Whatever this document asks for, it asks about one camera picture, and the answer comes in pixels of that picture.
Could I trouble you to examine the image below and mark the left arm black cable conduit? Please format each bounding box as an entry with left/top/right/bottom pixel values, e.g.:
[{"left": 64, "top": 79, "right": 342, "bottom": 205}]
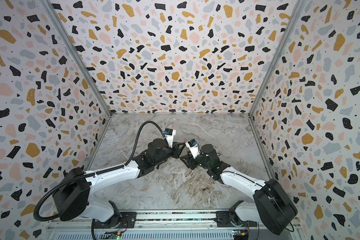
[{"left": 33, "top": 120, "right": 167, "bottom": 222}]

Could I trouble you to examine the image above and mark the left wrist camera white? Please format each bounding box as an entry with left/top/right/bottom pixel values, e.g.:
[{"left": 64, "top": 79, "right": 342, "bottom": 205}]
[{"left": 164, "top": 128, "right": 177, "bottom": 148}]

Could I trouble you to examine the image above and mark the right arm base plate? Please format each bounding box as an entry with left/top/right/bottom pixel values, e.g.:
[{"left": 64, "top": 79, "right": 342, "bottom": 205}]
[{"left": 214, "top": 200, "right": 258, "bottom": 228}]

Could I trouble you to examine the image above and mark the white ventilation grille strip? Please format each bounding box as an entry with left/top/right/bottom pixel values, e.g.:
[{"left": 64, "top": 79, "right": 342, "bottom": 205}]
[{"left": 50, "top": 230, "right": 234, "bottom": 240}]

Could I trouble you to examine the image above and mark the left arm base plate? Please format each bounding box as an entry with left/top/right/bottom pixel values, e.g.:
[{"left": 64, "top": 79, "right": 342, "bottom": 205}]
[{"left": 93, "top": 212, "right": 137, "bottom": 229}]

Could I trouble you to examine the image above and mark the aluminium mounting rail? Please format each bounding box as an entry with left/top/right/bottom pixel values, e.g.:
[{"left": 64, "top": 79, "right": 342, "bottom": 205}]
[{"left": 46, "top": 208, "right": 301, "bottom": 232}]

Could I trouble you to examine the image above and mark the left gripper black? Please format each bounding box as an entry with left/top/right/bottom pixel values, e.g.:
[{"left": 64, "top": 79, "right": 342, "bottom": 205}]
[{"left": 153, "top": 141, "right": 186, "bottom": 167}]

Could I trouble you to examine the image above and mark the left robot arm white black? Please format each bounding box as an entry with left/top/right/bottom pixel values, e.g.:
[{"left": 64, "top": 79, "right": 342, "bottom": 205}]
[{"left": 53, "top": 139, "right": 185, "bottom": 228}]

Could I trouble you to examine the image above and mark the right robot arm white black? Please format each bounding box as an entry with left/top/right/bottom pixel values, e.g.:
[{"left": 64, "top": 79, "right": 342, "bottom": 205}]
[{"left": 179, "top": 140, "right": 298, "bottom": 235}]

